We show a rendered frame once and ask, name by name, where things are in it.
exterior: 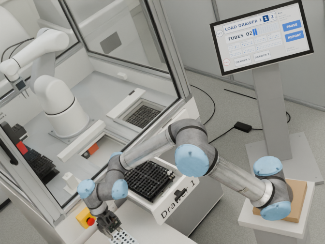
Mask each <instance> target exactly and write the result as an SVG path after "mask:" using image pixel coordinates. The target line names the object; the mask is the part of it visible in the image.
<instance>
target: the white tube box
mask: <svg viewBox="0 0 325 244"><path fill-rule="evenodd" d="M127 234H128V235H129V238H127V237H126V235H127ZM118 238H120V239H121V242H119V241H118ZM108 240H109V242H110V243H111V244H139V243H138V241H137V240H136V239H135V238H134V237H133V236H131V235H130V234H129V233H128V232H127V231H125V230H124V229H123V230H122V232H120V233H119V232H118V231H117V232H116V233H115V234H114V235H113V240H112V239H110V238H109V239H108Z"/></svg>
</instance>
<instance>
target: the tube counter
mask: <svg viewBox="0 0 325 244"><path fill-rule="evenodd" d="M279 29H280V28H279V25H278V22H275V23H271V24H268V25H264V26H260V27H257V28H254V29H250V30H245V34H246V38H250V37H253V36H257V35H260V34H264V33H268V32H271V31H276V30H279Z"/></svg>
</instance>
